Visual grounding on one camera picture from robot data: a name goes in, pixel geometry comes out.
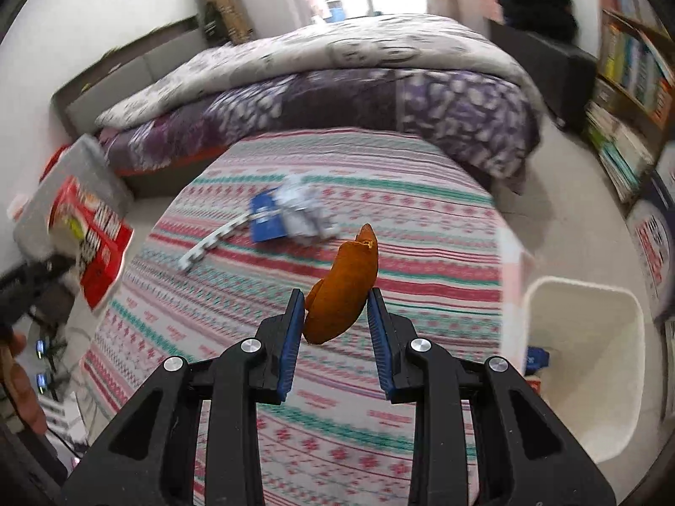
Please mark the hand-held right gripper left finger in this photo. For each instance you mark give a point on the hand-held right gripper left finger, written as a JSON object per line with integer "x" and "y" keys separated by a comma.
{"x": 292, "y": 337}

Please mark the blue printed cardboard box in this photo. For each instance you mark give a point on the blue printed cardboard box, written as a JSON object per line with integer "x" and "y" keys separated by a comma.
{"x": 654, "y": 242}

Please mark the black bag on cabinet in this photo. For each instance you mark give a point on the black bag on cabinet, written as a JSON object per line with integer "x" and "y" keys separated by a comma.
{"x": 538, "y": 5}

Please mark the wooden bookshelf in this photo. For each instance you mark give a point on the wooden bookshelf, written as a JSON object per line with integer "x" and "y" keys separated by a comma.
{"x": 633, "y": 89}

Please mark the stack of lying books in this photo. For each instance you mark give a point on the stack of lying books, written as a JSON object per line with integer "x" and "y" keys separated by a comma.
{"x": 617, "y": 153}

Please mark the red snack packet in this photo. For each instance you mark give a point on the red snack packet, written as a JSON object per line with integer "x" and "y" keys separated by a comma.
{"x": 533, "y": 385}

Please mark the dark bed base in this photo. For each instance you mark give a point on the dark bed base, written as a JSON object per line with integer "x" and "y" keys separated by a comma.
{"x": 158, "y": 182}

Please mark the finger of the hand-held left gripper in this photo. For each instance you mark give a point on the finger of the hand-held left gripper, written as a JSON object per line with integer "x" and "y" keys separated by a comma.
{"x": 31, "y": 276}

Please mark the white plastic notched strip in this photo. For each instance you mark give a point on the white plastic notched strip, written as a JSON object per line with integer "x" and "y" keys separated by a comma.
{"x": 211, "y": 245}

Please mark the red cloth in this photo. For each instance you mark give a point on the red cloth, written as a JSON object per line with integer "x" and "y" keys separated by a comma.
{"x": 55, "y": 161}

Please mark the grey printed quilt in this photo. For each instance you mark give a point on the grey printed quilt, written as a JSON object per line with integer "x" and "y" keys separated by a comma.
{"x": 369, "y": 42}

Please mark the purple patterned blanket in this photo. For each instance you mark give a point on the purple patterned blanket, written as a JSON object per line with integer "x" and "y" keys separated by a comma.
{"x": 448, "y": 105}

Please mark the white plastic bin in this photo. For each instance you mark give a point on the white plastic bin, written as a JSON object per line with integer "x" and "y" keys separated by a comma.
{"x": 590, "y": 369}

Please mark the person's left hand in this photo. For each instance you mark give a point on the person's left hand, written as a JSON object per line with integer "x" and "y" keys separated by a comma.
{"x": 24, "y": 395}

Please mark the small blue packet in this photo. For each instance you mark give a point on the small blue packet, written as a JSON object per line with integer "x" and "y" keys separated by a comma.
{"x": 266, "y": 221}

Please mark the torn red paper cup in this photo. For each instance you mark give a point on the torn red paper cup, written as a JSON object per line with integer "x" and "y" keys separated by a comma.
{"x": 100, "y": 253}

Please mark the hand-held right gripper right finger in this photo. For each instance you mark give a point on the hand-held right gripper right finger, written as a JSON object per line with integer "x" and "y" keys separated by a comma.
{"x": 379, "y": 342}

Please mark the blue bucket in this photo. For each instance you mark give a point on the blue bucket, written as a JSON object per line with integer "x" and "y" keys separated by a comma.
{"x": 336, "y": 9}

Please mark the grey bed headboard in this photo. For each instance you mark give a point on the grey bed headboard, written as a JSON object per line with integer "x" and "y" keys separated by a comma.
{"x": 132, "y": 71}

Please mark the crumpled white tissue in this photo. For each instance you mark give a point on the crumpled white tissue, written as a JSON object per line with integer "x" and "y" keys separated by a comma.
{"x": 306, "y": 211}

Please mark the orange peel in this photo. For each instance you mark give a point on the orange peel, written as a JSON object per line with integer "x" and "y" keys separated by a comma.
{"x": 343, "y": 295}

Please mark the row of upright books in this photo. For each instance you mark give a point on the row of upright books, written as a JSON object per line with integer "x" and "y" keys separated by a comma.
{"x": 633, "y": 68}

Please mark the striped patterned tablecloth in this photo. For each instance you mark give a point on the striped patterned tablecloth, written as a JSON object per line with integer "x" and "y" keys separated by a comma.
{"x": 337, "y": 432}

